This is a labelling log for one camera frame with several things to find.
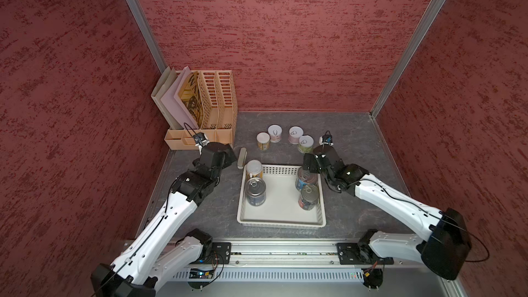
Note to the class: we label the small yellow white-lid can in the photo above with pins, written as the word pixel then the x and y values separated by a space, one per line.
pixel 263 141

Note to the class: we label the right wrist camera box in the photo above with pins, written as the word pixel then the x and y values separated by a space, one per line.
pixel 326 139

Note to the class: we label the right round black electronics board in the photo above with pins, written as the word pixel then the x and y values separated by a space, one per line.
pixel 373 278

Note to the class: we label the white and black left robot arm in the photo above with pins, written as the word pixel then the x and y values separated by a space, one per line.
pixel 143 269

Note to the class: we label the round black electronics board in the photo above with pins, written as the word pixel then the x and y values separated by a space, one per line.
pixel 200 278
pixel 373 278

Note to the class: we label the pink can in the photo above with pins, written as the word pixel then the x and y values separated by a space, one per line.
pixel 295 133
pixel 275 133

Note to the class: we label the left aluminium corner post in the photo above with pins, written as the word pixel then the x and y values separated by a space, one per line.
pixel 148 35

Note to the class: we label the dark blue silver-top can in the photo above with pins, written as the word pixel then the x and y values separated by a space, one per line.
pixel 255 191

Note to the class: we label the peach plastic desk organizer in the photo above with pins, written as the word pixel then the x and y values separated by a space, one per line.
pixel 217 91

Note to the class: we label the dark navy red can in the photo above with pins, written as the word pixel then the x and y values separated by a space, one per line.
pixel 309 197

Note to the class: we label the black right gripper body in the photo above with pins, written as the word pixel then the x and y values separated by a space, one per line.
pixel 324 169

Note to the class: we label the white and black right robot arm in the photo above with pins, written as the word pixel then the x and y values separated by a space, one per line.
pixel 440 239

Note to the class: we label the green label white-top can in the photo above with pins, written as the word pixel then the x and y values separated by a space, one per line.
pixel 305 144

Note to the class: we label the yellow can with white lid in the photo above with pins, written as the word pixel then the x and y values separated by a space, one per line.
pixel 254 168

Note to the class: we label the yellow black patterned magazine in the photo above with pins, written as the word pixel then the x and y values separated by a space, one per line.
pixel 189 94

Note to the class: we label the light blue corn can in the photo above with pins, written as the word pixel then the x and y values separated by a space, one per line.
pixel 305 177

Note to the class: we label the left round black electronics board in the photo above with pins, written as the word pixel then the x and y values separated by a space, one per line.
pixel 200 278

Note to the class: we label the right aluminium corner post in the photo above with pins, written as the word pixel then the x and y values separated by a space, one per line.
pixel 427 20

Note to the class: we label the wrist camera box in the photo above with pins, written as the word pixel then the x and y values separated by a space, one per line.
pixel 200 139
pixel 326 139

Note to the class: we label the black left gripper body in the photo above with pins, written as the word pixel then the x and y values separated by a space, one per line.
pixel 225 162

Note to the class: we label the aluminium corner post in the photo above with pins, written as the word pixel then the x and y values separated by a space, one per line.
pixel 427 20
pixel 148 35

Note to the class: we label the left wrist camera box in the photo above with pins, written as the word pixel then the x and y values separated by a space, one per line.
pixel 200 139

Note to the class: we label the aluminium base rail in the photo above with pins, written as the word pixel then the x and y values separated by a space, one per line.
pixel 299 261

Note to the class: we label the pink file folder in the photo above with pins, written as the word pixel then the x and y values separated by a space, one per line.
pixel 172 107

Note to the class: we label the white perforated plastic basket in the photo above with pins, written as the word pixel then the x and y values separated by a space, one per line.
pixel 280 208

